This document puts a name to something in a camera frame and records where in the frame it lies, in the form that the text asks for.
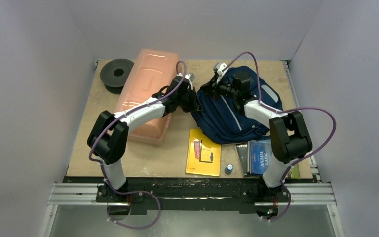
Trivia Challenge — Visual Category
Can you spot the navy blue student backpack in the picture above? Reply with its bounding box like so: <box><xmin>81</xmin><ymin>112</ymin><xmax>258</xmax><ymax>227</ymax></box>
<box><xmin>191</xmin><ymin>66</ymin><xmax>282</xmax><ymax>145</ymax></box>

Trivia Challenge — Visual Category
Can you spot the small blue glue stick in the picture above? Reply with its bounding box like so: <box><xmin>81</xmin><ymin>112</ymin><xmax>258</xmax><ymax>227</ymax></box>
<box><xmin>224</xmin><ymin>163</ymin><xmax>234</xmax><ymax>175</ymax></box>

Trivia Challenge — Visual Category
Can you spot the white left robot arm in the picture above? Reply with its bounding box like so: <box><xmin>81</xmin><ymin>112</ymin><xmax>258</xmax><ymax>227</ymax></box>
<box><xmin>87</xmin><ymin>73</ymin><xmax>201</xmax><ymax>202</ymax></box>

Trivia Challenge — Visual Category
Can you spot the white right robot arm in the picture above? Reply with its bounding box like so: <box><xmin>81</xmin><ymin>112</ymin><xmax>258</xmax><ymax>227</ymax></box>
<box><xmin>200</xmin><ymin>72</ymin><xmax>312</xmax><ymax>201</ymax></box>

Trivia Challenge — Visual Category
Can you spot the pink pen toy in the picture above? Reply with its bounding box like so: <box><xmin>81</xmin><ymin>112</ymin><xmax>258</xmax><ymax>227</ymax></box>
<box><xmin>193</xmin><ymin>139</ymin><xmax>202</xmax><ymax>159</ymax></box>

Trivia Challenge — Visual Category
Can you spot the pink translucent storage box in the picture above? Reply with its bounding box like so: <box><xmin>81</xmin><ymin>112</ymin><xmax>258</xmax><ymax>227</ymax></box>
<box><xmin>114</xmin><ymin>49</ymin><xmax>180</xmax><ymax>146</ymax></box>

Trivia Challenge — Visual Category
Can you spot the yellow book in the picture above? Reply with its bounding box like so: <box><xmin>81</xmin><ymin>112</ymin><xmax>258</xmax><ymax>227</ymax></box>
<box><xmin>186</xmin><ymin>129</ymin><xmax>221</xmax><ymax>177</ymax></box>

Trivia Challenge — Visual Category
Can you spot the dark book under blue book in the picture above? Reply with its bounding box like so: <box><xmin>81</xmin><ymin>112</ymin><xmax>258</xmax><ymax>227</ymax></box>
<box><xmin>235</xmin><ymin>143</ymin><xmax>250</xmax><ymax>177</ymax></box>

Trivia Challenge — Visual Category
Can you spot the blue Animal Farm book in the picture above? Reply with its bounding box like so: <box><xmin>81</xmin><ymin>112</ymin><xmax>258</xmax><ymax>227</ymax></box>
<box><xmin>248</xmin><ymin>139</ymin><xmax>273</xmax><ymax>175</ymax></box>

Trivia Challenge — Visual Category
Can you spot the black filament spool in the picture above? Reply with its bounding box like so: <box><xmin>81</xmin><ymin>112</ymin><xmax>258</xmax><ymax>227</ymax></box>
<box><xmin>100</xmin><ymin>58</ymin><xmax>134</xmax><ymax>94</ymax></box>

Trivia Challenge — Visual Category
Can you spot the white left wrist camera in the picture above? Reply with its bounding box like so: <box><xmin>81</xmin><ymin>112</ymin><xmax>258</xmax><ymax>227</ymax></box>
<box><xmin>185</xmin><ymin>73</ymin><xmax>195</xmax><ymax>88</ymax></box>

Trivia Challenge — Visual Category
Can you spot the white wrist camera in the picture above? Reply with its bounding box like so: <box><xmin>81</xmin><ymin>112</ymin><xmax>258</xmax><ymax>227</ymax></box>
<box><xmin>185</xmin><ymin>73</ymin><xmax>195</xmax><ymax>88</ymax></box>
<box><xmin>213</xmin><ymin>62</ymin><xmax>228</xmax><ymax>84</ymax></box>

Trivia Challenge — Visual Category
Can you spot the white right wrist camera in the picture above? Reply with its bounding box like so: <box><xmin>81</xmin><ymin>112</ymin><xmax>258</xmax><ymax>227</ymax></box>
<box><xmin>213</xmin><ymin>62</ymin><xmax>228</xmax><ymax>84</ymax></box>

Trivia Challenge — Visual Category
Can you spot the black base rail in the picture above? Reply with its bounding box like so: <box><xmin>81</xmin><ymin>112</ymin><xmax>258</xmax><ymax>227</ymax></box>
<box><xmin>62</xmin><ymin>175</ymin><xmax>318</xmax><ymax>215</ymax></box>

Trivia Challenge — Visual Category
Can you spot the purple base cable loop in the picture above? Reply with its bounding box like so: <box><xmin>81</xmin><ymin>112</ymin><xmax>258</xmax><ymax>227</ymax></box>
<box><xmin>107</xmin><ymin>191</ymin><xmax>162</xmax><ymax>230</ymax></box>

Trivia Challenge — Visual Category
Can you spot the aluminium frame rail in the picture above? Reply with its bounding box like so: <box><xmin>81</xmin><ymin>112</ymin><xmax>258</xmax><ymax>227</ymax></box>
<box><xmin>286</xmin><ymin>183</ymin><xmax>336</xmax><ymax>205</ymax></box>

